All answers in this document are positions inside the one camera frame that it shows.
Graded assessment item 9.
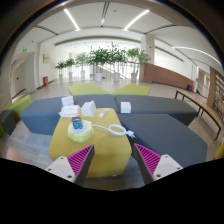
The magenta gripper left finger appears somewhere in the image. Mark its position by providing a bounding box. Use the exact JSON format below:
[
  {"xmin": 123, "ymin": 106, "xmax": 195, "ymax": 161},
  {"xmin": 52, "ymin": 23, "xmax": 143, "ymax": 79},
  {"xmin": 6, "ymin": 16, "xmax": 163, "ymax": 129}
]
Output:
[{"xmin": 46, "ymin": 145, "xmax": 95, "ymax": 186}]

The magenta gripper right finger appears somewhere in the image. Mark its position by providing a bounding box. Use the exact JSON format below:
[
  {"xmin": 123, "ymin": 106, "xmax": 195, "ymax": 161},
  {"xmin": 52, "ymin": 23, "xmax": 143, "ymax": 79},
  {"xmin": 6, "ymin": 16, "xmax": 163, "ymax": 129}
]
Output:
[{"xmin": 133, "ymin": 143, "xmax": 182, "ymax": 184}]

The white charger with cable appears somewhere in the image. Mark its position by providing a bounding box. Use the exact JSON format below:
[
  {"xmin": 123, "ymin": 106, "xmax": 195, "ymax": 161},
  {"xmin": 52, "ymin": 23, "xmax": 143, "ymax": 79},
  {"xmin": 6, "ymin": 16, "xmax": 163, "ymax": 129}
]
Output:
[{"xmin": 99, "ymin": 124, "xmax": 135, "ymax": 138}]

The grey ottoman right front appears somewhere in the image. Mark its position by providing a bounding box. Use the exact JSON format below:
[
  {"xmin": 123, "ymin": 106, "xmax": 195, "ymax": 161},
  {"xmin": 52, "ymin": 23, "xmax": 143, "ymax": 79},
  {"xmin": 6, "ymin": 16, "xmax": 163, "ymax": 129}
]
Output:
[{"xmin": 118, "ymin": 114, "xmax": 207, "ymax": 168}]

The grey ottoman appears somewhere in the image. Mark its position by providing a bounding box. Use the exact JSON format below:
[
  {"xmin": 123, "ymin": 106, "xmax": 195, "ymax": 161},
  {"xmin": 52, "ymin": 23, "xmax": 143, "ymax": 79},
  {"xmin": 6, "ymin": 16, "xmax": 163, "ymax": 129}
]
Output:
[
  {"xmin": 118, "ymin": 114, "xmax": 207, "ymax": 168},
  {"xmin": 20, "ymin": 94, "xmax": 119, "ymax": 135},
  {"xmin": 115, "ymin": 95, "xmax": 197, "ymax": 126}
]

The yellow-green round power strip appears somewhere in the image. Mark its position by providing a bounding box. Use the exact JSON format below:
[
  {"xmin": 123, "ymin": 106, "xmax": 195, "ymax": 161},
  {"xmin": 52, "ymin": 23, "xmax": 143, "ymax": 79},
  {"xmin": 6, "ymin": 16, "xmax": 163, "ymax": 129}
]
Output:
[{"xmin": 67, "ymin": 120, "xmax": 94, "ymax": 142}]

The yellow hexagonal ottoman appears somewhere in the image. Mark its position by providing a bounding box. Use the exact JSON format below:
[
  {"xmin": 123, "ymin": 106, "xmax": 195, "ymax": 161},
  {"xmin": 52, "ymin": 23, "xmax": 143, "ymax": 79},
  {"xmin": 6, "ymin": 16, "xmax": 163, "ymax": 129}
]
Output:
[{"xmin": 49, "ymin": 108, "xmax": 132, "ymax": 178}]

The small can on strip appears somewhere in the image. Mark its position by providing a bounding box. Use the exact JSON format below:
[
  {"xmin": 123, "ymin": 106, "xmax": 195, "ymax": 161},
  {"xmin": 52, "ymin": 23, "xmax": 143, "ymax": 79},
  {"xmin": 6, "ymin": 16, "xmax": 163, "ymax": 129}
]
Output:
[{"xmin": 72, "ymin": 116, "xmax": 83, "ymax": 129}]

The white tissue pack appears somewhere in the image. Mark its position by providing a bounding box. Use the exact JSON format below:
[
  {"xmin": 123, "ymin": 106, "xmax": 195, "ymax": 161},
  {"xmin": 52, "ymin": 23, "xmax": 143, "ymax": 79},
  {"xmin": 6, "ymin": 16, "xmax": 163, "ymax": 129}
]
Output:
[{"xmin": 59, "ymin": 105, "xmax": 80, "ymax": 117}]

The grey ottoman left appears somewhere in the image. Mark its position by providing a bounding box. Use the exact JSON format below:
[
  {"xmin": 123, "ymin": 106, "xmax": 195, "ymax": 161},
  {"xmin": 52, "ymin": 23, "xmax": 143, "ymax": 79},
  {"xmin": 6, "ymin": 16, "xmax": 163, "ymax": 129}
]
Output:
[{"xmin": 20, "ymin": 94, "xmax": 119, "ymax": 135}]

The white box left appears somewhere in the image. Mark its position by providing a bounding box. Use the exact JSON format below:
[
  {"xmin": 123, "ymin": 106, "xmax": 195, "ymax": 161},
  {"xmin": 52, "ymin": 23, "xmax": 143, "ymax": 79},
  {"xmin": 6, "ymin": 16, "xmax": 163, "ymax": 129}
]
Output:
[{"xmin": 81, "ymin": 101, "xmax": 96, "ymax": 117}]

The grey ottoman right back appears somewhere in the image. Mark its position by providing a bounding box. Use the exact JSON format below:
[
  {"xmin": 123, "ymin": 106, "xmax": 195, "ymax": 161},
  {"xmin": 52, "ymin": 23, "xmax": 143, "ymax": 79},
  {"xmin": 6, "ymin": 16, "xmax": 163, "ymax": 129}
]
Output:
[{"xmin": 115, "ymin": 95, "xmax": 197, "ymax": 126}]

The white remote stick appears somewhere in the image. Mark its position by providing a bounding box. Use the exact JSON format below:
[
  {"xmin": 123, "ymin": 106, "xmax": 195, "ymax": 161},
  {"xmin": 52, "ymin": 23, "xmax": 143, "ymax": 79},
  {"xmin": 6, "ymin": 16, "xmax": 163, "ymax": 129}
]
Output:
[{"xmin": 99, "ymin": 108, "xmax": 109, "ymax": 118}]

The white cube box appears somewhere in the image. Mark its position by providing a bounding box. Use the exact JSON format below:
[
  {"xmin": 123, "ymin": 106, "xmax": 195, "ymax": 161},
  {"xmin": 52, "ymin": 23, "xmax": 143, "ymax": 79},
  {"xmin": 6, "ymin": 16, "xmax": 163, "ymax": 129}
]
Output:
[{"xmin": 121, "ymin": 102, "xmax": 131, "ymax": 113}]

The white packet stack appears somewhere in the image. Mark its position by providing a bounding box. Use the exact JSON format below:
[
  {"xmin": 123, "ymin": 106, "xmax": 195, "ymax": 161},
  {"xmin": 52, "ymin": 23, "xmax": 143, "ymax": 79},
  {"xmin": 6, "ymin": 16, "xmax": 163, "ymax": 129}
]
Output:
[{"xmin": 61, "ymin": 96, "xmax": 74, "ymax": 106}]

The wooden bench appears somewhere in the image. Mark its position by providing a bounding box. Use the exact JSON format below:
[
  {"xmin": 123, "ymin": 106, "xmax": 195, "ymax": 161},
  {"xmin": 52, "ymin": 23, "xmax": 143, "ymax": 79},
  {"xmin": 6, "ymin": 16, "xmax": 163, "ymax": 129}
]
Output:
[{"xmin": 175, "ymin": 90, "xmax": 223, "ymax": 138}]

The green ottoman back left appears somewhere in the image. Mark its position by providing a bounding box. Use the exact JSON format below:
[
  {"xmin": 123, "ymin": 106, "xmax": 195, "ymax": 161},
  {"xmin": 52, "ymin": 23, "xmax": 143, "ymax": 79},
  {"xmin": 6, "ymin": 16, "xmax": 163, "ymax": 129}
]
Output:
[{"xmin": 68, "ymin": 83, "xmax": 107, "ymax": 96}]

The green ottoman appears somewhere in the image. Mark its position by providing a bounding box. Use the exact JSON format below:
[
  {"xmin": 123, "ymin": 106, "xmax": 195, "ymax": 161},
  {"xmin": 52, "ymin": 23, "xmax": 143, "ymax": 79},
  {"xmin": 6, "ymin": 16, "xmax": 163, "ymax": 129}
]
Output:
[
  {"xmin": 68, "ymin": 83, "xmax": 107, "ymax": 96},
  {"xmin": 112, "ymin": 84, "xmax": 150, "ymax": 96}
]

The green ottoman back right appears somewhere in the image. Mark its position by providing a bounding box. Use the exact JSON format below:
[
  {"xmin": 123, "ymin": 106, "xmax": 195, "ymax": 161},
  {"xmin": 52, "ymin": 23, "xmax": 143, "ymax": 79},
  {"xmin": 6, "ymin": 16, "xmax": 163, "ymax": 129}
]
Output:
[{"xmin": 112, "ymin": 84, "xmax": 150, "ymax": 96}]

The green sofa seat left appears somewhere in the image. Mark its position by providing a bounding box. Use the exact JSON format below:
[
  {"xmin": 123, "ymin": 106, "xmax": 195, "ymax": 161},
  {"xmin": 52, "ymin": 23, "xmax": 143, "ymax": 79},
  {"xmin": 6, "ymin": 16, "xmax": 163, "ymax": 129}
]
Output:
[{"xmin": 9, "ymin": 95, "xmax": 31, "ymax": 121}]

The dark grey seat left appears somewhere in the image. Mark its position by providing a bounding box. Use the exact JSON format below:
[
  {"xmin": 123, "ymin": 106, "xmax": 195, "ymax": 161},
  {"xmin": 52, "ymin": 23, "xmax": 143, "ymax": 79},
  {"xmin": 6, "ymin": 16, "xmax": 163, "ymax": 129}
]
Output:
[{"xmin": 0, "ymin": 110, "xmax": 16, "ymax": 135}]

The red fire extinguisher box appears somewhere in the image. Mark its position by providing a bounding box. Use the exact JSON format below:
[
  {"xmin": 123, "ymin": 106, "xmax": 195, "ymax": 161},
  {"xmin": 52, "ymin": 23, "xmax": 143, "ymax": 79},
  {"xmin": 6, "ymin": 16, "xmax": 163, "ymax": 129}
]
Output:
[{"xmin": 43, "ymin": 76, "xmax": 49, "ymax": 86}]

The wooden bookshelf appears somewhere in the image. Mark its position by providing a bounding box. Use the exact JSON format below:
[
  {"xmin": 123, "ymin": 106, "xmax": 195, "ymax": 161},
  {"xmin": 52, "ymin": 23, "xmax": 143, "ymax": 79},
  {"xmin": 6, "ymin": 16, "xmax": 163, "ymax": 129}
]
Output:
[{"xmin": 207, "ymin": 68, "xmax": 224, "ymax": 122}]

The potted plant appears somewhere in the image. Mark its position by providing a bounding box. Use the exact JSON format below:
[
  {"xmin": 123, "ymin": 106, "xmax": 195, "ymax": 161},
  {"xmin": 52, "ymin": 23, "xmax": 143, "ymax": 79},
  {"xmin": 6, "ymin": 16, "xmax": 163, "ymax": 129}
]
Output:
[
  {"xmin": 76, "ymin": 53, "xmax": 89, "ymax": 80},
  {"xmin": 65, "ymin": 58, "xmax": 75, "ymax": 79},
  {"xmin": 89, "ymin": 48, "xmax": 109, "ymax": 82},
  {"xmin": 127, "ymin": 48, "xmax": 149, "ymax": 82},
  {"xmin": 108, "ymin": 43, "xmax": 126, "ymax": 82},
  {"xmin": 55, "ymin": 60, "xmax": 66, "ymax": 81}
]

